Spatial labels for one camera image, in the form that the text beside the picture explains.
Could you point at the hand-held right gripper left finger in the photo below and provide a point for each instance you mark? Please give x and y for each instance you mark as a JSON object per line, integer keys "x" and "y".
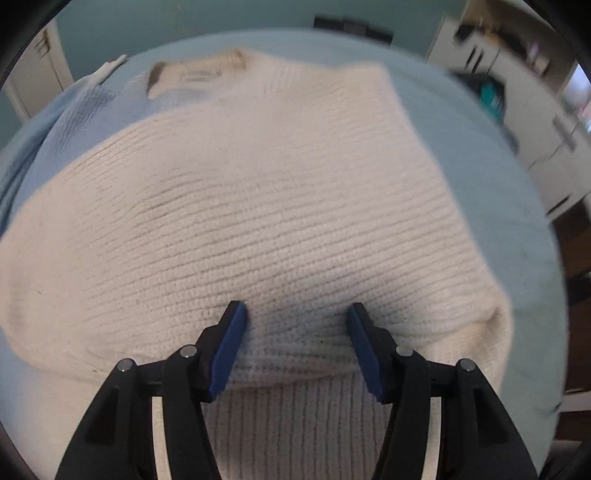
{"x": 228, "y": 344}

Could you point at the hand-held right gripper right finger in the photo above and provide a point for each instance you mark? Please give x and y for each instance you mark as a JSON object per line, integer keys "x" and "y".
{"x": 365, "y": 344}

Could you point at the cream and blue knit sweater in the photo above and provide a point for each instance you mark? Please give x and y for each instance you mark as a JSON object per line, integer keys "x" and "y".
{"x": 277, "y": 207}

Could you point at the bed with blue sheet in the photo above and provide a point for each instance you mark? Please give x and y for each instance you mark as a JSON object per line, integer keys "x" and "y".
{"x": 489, "y": 207}

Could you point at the dark bag with teal cloth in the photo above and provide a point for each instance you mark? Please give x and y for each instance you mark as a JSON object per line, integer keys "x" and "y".
{"x": 489, "y": 99}

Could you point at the white drawer cabinet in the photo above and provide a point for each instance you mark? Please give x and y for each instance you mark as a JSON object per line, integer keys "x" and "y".
{"x": 517, "y": 92}

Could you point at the white door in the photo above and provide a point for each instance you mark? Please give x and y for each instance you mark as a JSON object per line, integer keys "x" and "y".
{"x": 41, "y": 69}

